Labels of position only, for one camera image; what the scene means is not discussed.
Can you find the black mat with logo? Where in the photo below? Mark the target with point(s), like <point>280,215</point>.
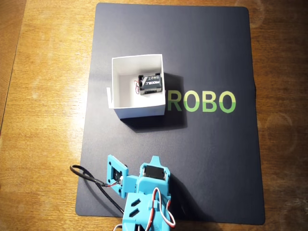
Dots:
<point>204,156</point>

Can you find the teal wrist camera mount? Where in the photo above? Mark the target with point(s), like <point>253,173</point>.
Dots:
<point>111,163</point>

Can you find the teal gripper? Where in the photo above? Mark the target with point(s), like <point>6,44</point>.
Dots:
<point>154,183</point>

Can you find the white open cardboard box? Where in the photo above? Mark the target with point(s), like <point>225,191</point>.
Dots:
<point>139,111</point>

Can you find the small black battery pack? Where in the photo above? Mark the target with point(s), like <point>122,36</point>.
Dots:
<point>150,84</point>

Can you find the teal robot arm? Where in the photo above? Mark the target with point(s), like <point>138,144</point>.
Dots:
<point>134,216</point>

